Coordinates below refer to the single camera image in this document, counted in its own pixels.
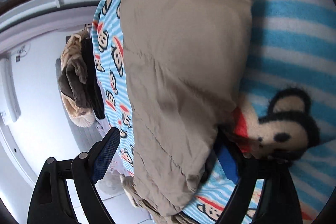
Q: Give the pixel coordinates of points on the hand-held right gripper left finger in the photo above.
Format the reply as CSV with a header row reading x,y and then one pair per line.
x,y
105,154

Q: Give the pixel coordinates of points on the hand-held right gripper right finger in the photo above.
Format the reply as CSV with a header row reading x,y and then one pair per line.
x,y
229,162

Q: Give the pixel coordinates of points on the beige puffer jacket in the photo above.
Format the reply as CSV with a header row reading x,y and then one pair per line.
x,y
183,56

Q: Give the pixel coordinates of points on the grey-brown cloth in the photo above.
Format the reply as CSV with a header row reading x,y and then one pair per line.
x,y
73,77

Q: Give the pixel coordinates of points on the black cloth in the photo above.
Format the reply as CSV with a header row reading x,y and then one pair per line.
x,y
90,69

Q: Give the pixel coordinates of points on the tan quilted cloth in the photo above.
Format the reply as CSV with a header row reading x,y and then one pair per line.
x,y
73,43

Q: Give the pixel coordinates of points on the monkey print striped blanket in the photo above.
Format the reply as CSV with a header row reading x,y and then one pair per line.
x,y
288,29

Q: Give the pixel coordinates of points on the white wall box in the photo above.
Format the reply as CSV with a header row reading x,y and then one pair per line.
x,y
5,116

